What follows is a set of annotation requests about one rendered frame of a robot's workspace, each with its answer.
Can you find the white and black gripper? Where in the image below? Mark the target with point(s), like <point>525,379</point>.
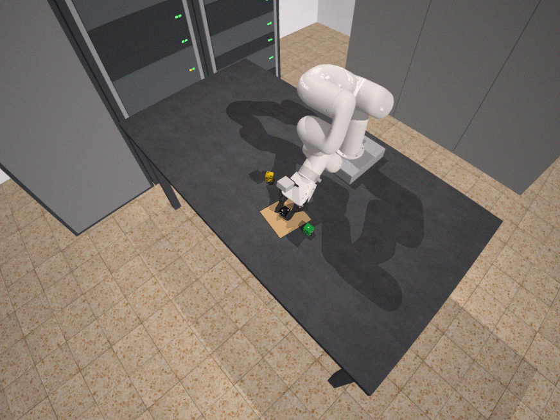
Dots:
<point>300,196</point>

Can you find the green die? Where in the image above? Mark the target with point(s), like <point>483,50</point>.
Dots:
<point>308,229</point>

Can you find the tan flat mat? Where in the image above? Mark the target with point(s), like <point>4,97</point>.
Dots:
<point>281,226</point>

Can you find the black die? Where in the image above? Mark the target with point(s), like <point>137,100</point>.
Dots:
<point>284,211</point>

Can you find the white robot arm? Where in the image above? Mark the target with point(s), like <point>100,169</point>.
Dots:
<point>349,104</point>

